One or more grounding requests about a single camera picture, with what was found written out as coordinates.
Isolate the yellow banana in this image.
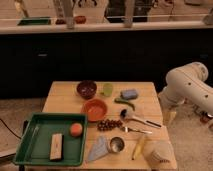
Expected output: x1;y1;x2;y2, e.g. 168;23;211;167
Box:
132;135;147;160

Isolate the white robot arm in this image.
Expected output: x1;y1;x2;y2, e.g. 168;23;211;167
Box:
158;62;213;126

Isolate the orange bowl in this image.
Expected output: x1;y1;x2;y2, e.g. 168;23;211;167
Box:
81;99;107;122

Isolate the dark purple bowl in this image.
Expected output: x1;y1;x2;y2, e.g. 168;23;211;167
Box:
77;80;97;99

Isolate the background red bowl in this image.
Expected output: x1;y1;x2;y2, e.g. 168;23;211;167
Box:
74;16;86;24

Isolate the white paper cup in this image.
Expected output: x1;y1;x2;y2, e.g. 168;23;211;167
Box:
148;141;173;167

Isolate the blue sponge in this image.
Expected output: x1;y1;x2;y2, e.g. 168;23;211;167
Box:
121;89;138;100

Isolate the small metal cup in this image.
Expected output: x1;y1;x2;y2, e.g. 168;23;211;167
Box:
109;137;125;153

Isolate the bunch of dark grapes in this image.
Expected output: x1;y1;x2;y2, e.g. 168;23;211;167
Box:
97;119;123;131

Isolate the green cup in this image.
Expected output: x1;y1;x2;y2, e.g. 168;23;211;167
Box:
102;83;113;97

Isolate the grey blue cloth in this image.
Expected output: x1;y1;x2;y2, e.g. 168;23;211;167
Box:
86;136;109;163

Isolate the orange fruit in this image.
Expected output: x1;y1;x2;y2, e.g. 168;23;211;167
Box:
70;123;83;137

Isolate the wooden block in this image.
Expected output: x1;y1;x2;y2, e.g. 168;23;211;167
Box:
50;133;63;161

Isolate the green plastic tray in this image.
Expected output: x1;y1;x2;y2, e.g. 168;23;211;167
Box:
13;113;87;167

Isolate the background green tray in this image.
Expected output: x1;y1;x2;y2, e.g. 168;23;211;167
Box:
17;17;51;26

